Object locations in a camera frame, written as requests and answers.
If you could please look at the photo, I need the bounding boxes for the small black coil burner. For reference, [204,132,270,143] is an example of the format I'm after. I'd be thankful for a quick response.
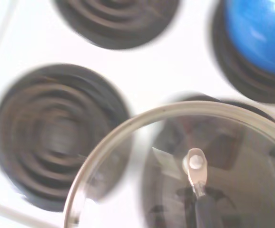
[0,62,135,212]
[52,0,181,50]

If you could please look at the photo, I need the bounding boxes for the large black coil burner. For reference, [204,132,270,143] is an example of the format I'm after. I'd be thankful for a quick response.
[210,13,275,105]

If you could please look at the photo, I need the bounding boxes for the dark pot with side handles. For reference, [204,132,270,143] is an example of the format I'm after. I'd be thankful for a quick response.
[141,91,275,228]

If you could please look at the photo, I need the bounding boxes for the glass lid with black handle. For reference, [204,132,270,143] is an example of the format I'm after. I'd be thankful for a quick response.
[63,100,275,228]

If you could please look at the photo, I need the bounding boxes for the white electric stove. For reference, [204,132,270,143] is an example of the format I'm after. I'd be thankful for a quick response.
[0,0,275,228]

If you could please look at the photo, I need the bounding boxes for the blue kettle with black handle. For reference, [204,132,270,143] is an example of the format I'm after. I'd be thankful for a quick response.
[219,0,275,78]

